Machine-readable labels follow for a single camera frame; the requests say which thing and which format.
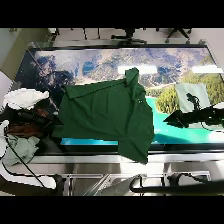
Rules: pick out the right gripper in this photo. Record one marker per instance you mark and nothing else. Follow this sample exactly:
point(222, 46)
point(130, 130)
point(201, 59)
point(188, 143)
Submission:
point(196, 117)

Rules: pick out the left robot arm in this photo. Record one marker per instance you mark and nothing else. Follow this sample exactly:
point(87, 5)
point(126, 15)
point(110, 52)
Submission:
point(23, 178)

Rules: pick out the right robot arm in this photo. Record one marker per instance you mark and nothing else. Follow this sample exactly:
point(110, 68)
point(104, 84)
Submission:
point(218, 115)

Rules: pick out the pale green garment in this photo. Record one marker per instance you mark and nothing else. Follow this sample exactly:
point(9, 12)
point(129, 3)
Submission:
point(191, 90)

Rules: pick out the black office chair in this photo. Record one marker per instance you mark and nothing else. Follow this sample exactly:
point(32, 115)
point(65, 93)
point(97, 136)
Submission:
point(179, 32)
point(128, 36)

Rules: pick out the dark green polo shirt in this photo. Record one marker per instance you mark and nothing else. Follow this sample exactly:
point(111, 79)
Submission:
point(110, 113)

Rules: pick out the black garment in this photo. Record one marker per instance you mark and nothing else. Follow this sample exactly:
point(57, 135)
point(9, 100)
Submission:
point(50, 119)

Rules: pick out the brown garment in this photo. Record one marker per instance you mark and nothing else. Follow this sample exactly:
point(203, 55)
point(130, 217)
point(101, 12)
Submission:
point(25, 128)

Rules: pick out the white garment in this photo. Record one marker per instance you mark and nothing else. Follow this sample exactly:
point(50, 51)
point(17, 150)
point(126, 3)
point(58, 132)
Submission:
point(25, 97)

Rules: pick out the grey green garment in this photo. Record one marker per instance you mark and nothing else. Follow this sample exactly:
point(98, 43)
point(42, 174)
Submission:
point(21, 148)

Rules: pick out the silver frame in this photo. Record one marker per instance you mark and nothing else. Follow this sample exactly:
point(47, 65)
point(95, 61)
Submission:
point(86, 166)

